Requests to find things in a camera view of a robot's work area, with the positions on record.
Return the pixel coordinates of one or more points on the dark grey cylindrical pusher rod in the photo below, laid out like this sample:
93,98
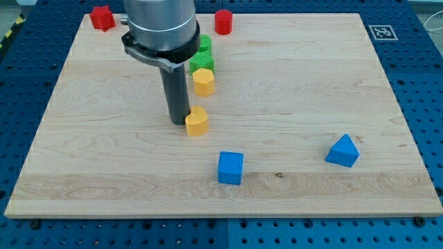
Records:
176,93

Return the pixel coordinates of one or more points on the black flange with metal bracket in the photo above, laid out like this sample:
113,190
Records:
167,60

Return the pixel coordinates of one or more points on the yellow heart block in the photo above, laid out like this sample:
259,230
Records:
197,121

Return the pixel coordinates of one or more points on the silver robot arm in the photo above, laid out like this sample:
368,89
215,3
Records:
164,34

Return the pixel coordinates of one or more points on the yellow hexagon block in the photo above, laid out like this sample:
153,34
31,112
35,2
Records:
204,82

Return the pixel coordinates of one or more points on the green star block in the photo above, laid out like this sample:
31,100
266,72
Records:
202,60

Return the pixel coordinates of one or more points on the green cylinder block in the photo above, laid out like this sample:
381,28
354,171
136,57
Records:
205,44

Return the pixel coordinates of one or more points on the red cylinder block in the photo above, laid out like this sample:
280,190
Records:
223,22

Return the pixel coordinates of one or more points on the red star block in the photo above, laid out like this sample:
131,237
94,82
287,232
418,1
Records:
102,18

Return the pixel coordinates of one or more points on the blue cube block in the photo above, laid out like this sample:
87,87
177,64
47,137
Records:
230,168

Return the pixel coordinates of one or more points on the wooden board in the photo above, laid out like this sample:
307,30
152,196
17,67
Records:
287,87

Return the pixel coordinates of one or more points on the blue triangle block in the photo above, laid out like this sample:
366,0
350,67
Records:
343,152

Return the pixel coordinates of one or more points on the fiducial marker tag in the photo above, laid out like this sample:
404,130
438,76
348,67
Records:
383,32

